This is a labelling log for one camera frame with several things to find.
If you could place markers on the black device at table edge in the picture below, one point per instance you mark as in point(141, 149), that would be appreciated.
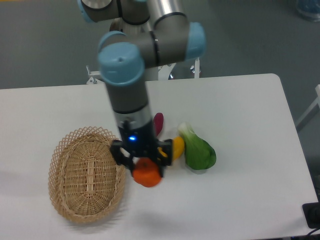
point(312, 214)

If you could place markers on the white frame at right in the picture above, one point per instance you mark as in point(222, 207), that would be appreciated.
point(310, 112)

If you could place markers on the purple sweet potato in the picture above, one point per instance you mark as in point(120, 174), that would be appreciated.
point(158, 122)

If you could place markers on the yellow mango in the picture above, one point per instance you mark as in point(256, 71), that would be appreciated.
point(178, 148)

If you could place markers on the blue object top right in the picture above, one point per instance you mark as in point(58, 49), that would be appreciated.
point(309, 9)

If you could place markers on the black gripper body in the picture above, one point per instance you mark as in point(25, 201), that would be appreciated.
point(140, 142)

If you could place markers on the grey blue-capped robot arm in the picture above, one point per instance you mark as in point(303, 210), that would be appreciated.
point(123, 59)

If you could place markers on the green bok choy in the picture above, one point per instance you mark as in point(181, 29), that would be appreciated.
point(199, 154)

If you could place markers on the woven wicker basket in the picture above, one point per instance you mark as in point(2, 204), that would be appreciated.
point(84, 182)

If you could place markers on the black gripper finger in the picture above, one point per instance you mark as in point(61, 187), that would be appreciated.
point(160, 166)
point(129, 164)

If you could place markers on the orange fruit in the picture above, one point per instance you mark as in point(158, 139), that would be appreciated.
point(146, 173)

